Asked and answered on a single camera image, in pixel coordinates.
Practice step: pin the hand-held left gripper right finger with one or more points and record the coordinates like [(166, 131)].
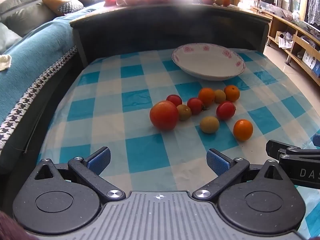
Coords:
[(217, 162)]

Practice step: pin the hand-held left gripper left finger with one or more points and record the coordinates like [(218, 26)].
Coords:
[(99, 160)]

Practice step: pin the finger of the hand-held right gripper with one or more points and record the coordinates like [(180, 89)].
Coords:
[(273, 150), (317, 140)]

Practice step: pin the tan longan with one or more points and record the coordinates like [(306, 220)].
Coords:
[(209, 124), (220, 96), (184, 112)]

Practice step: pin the oblong red cherry tomato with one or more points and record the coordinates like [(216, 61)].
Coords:
[(225, 110)]

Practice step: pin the large red tomato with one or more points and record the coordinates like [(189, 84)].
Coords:
[(163, 115)]

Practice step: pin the small round cherry tomato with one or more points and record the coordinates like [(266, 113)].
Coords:
[(174, 100)]

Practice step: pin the white floral plate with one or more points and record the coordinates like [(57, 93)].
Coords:
[(207, 62)]

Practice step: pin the blue white checkered tablecloth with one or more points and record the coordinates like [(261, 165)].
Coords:
[(120, 120)]

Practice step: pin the cherry tomato with stem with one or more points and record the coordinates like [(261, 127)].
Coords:
[(195, 105)]

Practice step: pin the wooden media cabinet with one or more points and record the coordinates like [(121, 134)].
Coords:
[(297, 42)]

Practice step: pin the maroon clothing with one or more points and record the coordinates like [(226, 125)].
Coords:
[(10, 227)]

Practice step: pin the white crumpled tissue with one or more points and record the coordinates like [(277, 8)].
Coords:
[(5, 62)]

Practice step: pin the white lace cloth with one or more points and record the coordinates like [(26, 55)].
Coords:
[(313, 2)]

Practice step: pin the dark curved wood-topped table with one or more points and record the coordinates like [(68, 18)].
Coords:
[(150, 30)]

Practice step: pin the light grey pillow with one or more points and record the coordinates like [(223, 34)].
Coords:
[(8, 37)]

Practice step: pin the grey sofa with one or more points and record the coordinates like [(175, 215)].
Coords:
[(22, 7)]

